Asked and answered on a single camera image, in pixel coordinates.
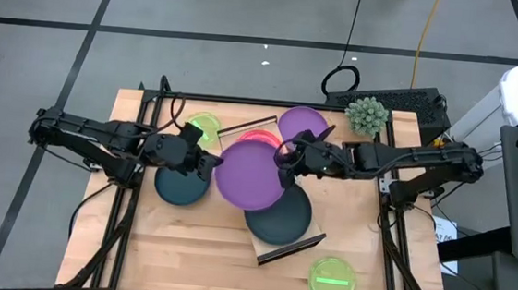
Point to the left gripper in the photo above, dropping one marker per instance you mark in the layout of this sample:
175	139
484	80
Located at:
170	152

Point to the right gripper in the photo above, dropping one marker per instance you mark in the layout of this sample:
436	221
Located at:
318	159

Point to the dark teal plate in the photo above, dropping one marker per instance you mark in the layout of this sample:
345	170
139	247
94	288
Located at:
281	221
181	190

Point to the large purple plate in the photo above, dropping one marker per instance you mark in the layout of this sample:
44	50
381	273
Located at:
247	176

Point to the pink translucent plate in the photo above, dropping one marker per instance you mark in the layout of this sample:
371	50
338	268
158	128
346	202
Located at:
259	137

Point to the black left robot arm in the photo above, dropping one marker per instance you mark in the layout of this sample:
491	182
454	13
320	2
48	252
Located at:
116	130

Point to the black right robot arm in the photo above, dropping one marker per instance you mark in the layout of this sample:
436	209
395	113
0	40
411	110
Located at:
425	155

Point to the wooden shelf with black legs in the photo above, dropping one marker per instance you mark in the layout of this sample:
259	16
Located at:
292	250

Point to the small purple plate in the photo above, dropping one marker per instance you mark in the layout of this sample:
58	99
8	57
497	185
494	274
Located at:
303	118

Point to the potted green succulent plant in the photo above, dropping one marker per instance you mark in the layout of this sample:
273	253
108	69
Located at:
367	116

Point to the black computer case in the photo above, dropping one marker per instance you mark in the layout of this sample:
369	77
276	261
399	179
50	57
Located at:
406	101

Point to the white paper sheet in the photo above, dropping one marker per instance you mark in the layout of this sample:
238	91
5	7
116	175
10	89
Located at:
446	234

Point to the black metal table frame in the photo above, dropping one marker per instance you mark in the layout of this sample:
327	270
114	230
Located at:
244	100

